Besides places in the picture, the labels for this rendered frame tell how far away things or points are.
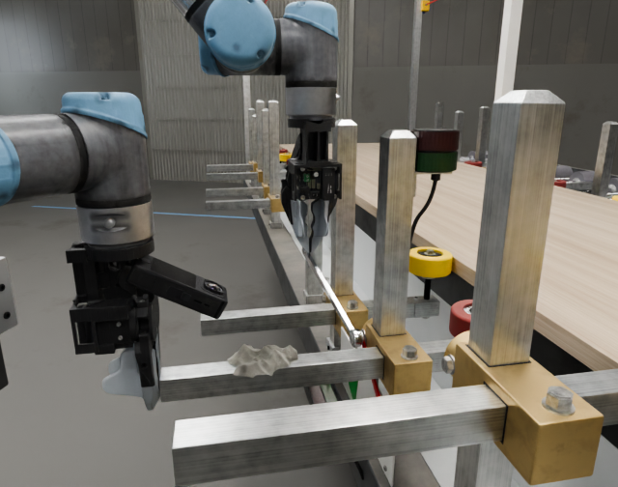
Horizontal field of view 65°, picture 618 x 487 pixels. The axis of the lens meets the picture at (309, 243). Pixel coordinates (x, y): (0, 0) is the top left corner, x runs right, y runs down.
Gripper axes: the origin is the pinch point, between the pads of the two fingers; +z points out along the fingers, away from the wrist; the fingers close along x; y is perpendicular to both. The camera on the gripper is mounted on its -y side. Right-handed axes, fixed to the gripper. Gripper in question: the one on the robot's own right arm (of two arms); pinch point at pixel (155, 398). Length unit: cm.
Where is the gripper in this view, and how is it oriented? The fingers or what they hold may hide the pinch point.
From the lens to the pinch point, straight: 64.4
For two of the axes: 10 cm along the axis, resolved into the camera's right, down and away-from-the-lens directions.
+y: -9.8, 0.6, -1.8
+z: 0.0, 9.6, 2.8
